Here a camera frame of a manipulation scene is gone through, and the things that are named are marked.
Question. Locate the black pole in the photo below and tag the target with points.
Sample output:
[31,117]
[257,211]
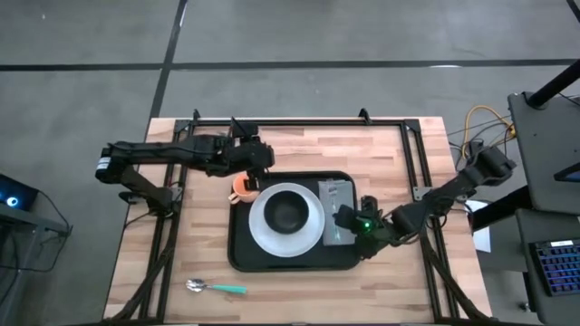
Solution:
[555,83]

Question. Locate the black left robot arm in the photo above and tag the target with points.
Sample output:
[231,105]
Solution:
[158,150]

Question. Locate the cream mug with orange inside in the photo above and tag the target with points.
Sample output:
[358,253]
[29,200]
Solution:
[239,194]

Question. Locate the black device with blue light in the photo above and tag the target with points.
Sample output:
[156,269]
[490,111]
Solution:
[22,192]

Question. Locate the grey equipment cart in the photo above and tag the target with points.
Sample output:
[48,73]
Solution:
[544,149]

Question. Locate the white round plate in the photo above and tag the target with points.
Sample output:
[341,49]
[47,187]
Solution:
[285,244]

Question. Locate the black aluminium rig frame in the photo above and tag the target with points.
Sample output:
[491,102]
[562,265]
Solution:
[317,122]

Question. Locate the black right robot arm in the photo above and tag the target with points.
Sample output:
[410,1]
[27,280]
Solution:
[453,185]

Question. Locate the black plastic serving tray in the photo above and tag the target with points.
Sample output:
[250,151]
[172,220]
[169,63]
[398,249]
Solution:
[294,265]

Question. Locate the blue lit keyboard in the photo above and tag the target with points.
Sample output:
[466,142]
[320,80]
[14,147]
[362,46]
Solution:
[559,269]

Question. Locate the grey cloth napkin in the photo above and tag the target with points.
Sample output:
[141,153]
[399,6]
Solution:
[346,194]

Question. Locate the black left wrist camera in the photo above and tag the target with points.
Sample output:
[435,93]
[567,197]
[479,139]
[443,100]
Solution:
[244,129]

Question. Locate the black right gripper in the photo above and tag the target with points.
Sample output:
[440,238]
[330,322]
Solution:
[369,231]

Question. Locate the black round bowl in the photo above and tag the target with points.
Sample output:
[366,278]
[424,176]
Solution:
[286,212]

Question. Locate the white paper sheet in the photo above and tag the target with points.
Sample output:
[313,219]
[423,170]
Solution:
[482,237]

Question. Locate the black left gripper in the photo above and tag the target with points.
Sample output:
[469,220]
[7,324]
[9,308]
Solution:
[244,156]

